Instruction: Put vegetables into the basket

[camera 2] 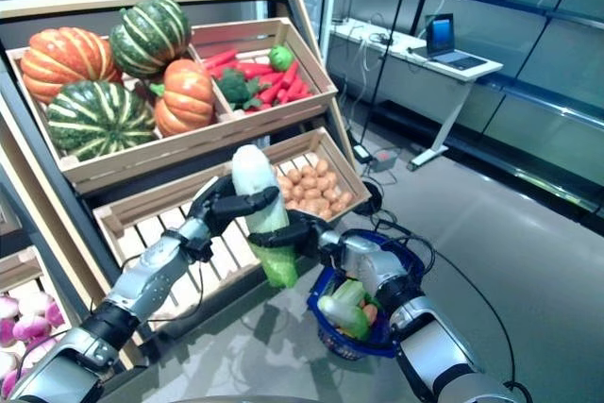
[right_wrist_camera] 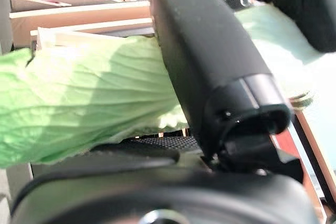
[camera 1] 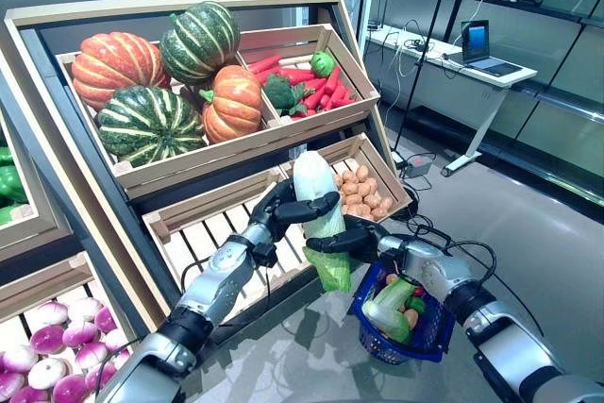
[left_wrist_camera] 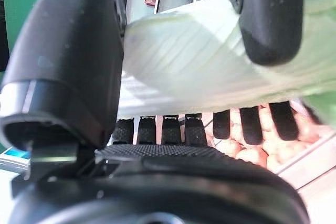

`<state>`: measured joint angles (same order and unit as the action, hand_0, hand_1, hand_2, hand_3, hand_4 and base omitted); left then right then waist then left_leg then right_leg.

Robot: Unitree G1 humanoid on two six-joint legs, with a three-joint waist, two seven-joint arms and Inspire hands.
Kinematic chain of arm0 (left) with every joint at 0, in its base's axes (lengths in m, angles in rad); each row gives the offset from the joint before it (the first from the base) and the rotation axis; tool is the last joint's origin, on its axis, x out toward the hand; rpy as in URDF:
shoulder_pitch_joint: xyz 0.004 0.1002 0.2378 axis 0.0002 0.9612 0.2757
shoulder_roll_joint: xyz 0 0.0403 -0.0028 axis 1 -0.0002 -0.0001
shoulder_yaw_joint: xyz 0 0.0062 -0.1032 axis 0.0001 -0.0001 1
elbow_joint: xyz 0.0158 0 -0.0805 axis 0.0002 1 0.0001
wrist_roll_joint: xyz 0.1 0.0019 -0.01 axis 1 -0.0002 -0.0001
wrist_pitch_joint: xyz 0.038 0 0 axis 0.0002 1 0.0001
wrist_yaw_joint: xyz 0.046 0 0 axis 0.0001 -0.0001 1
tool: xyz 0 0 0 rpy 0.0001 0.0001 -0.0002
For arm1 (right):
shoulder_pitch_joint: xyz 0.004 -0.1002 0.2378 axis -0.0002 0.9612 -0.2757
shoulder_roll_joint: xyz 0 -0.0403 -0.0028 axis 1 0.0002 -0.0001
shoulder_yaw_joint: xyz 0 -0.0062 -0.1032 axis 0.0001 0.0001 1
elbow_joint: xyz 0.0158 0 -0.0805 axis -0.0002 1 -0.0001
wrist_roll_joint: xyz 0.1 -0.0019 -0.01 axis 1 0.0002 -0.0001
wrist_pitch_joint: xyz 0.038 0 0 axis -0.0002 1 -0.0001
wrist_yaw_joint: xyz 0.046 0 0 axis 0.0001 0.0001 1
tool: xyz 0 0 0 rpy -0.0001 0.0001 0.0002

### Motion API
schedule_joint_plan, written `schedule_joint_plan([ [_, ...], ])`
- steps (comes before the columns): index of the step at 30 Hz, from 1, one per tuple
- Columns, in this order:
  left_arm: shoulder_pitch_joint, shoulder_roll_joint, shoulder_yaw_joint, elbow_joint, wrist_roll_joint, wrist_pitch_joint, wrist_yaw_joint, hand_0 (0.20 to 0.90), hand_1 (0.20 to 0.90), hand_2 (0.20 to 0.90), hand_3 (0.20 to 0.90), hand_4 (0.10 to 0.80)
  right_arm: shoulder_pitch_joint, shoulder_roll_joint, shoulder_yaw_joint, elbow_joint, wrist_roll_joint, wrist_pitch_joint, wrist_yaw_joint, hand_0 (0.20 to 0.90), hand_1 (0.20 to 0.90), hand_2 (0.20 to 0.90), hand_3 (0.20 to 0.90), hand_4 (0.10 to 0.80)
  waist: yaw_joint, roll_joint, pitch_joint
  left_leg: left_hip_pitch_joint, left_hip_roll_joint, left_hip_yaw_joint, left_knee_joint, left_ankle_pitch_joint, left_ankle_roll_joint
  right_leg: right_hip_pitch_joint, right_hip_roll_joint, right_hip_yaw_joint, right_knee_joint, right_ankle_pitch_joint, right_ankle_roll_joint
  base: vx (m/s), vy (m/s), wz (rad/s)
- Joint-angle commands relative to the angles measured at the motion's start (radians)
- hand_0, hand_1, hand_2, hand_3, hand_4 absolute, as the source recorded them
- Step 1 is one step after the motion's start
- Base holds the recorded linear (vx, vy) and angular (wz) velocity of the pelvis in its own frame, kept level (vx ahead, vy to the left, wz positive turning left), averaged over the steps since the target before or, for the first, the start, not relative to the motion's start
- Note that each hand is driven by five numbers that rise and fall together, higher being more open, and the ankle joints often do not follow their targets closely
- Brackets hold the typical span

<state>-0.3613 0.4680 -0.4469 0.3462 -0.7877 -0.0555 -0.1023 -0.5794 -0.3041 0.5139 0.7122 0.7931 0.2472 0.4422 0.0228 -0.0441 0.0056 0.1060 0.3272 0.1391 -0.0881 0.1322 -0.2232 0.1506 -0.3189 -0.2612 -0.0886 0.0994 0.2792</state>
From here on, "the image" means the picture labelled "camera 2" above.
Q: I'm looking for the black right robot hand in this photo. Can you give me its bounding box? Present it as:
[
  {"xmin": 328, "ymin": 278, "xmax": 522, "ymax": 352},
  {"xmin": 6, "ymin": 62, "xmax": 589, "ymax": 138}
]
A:
[{"xmin": 245, "ymin": 210, "xmax": 342, "ymax": 266}]

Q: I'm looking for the blue plastic shopping basket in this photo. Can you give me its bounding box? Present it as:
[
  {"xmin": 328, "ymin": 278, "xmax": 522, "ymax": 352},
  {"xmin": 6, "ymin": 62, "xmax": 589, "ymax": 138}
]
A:
[{"xmin": 306, "ymin": 228, "xmax": 426, "ymax": 361}]

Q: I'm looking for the small round green vegetable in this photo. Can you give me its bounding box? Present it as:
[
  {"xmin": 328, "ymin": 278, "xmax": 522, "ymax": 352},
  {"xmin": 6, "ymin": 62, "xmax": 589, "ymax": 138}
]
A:
[{"xmin": 268, "ymin": 44, "xmax": 296, "ymax": 72}]

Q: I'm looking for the green white napa cabbage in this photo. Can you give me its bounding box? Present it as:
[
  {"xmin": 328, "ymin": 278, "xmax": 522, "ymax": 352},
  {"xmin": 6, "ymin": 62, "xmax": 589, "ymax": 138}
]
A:
[
  {"xmin": 316, "ymin": 295, "xmax": 372, "ymax": 341},
  {"xmin": 329, "ymin": 278, "xmax": 368, "ymax": 308},
  {"xmin": 230, "ymin": 143, "xmax": 299, "ymax": 289}
]

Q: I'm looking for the green striped pumpkin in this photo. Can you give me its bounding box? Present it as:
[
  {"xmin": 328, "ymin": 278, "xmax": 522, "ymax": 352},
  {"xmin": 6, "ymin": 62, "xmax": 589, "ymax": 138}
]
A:
[
  {"xmin": 45, "ymin": 80, "xmax": 158, "ymax": 162},
  {"xmin": 109, "ymin": 0, "xmax": 193, "ymax": 79}
]

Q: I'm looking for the small green broccoli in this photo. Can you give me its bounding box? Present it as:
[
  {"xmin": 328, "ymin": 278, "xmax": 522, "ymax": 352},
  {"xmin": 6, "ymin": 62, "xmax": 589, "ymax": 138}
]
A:
[{"xmin": 215, "ymin": 67, "xmax": 265, "ymax": 111}]

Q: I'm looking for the black tether cable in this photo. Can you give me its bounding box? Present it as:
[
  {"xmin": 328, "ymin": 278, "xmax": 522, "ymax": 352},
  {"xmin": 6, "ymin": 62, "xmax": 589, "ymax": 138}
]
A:
[{"xmin": 372, "ymin": 213, "xmax": 534, "ymax": 403}]

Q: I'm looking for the open grey laptop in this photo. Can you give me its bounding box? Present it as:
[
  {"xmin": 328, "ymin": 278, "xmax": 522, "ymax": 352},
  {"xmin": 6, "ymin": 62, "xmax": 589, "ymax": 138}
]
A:
[{"xmin": 424, "ymin": 13, "xmax": 490, "ymax": 72}]

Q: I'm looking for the large orange pumpkin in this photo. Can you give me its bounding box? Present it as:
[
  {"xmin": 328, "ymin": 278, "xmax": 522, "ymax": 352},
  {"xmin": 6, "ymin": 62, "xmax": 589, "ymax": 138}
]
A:
[{"xmin": 19, "ymin": 26, "xmax": 124, "ymax": 105}]

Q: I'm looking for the grey power box red light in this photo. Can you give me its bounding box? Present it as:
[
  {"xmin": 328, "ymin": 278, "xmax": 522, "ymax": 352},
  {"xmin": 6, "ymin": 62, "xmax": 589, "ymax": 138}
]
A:
[{"xmin": 370, "ymin": 150, "xmax": 402, "ymax": 173}]

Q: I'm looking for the white desk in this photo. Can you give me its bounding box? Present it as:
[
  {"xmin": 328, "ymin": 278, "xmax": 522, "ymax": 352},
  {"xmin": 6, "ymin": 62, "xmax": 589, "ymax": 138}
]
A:
[{"xmin": 327, "ymin": 18, "xmax": 504, "ymax": 173}]

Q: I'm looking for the small orange pumpkin green stem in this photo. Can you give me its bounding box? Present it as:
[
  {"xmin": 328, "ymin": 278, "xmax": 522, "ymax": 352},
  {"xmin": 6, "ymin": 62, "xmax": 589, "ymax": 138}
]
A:
[{"xmin": 149, "ymin": 59, "xmax": 217, "ymax": 138}]

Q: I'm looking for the red carrot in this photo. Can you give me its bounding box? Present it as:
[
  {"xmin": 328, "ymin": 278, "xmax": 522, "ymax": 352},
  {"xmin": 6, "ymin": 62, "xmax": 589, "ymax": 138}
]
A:
[
  {"xmin": 287, "ymin": 76, "xmax": 308, "ymax": 100},
  {"xmin": 201, "ymin": 48, "xmax": 239, "ymax": 70},
  {"xmin": 281, "ymin": 60, "xmax": 299, "ymax": 89},
  {"xmin": 210, "ymin": 61, "xmax": 240, "ymax": 81},
  {"xmin": 235, "ymin": 61, "xmax": 275, "ymax": 77},
  {"xmin": 258, "ymin": 81, "xmax": 284, "ymax": 105}
]

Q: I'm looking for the slatted wooden crate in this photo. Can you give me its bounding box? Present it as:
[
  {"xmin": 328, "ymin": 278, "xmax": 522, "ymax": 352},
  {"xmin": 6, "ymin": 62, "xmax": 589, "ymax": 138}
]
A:
[{"xmin": 92, "ymin": 161, "xmax": 303, "ymax": 324}]

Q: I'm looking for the large wooden crate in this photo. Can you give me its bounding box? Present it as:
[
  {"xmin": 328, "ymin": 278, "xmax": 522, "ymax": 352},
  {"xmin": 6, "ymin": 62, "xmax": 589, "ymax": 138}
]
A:
[{"xmin": 5, "ymin": 43, "xmax": 237, "ymax": 196}]

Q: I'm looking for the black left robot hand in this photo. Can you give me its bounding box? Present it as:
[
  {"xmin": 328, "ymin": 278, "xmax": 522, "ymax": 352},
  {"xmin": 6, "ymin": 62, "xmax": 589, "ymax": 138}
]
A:
[{"xmin": 187, "ymin": 176, "xmax": 282, "ymax": 240}]

